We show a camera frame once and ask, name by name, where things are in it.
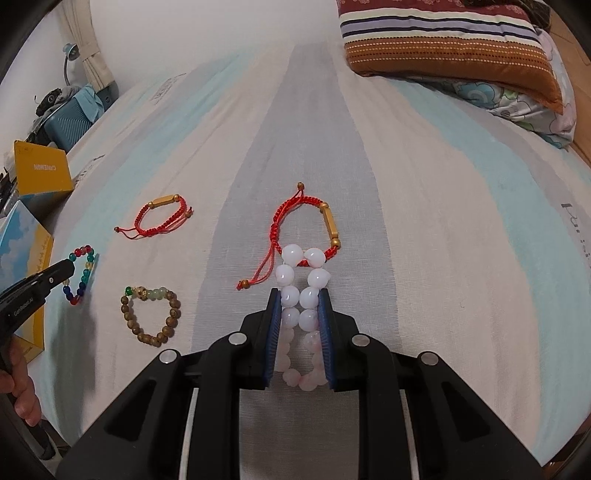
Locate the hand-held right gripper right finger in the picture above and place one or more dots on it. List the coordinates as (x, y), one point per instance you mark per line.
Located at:
(324, 323)

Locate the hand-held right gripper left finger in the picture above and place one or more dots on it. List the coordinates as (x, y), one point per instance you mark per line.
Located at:
(273, 323)

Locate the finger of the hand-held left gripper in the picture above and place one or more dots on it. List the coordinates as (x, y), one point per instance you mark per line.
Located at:
(55, 276)

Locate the person's left hand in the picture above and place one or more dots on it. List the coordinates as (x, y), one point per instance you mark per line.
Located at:
(23, 378)

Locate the sky print box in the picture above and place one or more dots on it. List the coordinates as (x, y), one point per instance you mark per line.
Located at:
(23, 258)

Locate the yellow cardboard box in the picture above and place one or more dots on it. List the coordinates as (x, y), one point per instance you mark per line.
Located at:
(41, 168)

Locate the striped bed sheet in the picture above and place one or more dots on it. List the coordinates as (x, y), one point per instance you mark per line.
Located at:
(323, 184)

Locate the teal ribbed suitcase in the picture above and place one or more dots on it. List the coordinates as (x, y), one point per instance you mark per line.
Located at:
(69, 122)

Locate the blue desk lamp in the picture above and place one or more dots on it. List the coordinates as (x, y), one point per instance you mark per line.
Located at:
(69, 53)

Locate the beige curtain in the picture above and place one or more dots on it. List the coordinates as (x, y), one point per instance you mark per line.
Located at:
(92, 46)

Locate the floral patterned pillow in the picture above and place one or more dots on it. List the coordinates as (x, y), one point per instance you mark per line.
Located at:
(531, 101)

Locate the striped brown pillow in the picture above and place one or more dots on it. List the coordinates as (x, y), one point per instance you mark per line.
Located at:
(443, 41)

